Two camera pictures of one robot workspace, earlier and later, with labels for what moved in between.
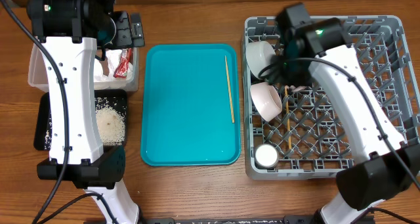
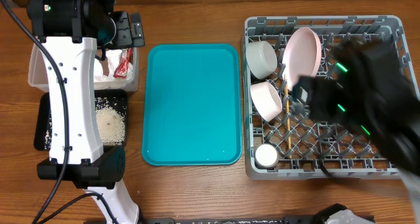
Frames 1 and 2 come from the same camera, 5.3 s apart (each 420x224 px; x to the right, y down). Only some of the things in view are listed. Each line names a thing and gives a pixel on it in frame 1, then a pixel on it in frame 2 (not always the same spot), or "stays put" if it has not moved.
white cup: (266, 155) stays put
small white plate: (266, 100) stays put
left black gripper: (125, 23) stays put
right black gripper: (293, 74) to (308, 94)
